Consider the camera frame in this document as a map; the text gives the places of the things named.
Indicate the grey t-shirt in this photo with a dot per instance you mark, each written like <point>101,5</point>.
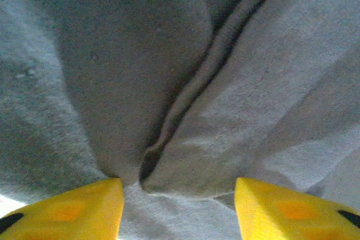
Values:
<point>180,68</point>

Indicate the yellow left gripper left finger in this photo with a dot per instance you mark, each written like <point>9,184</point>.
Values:
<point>73,212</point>

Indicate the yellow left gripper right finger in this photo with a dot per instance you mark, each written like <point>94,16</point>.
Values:
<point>281,212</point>

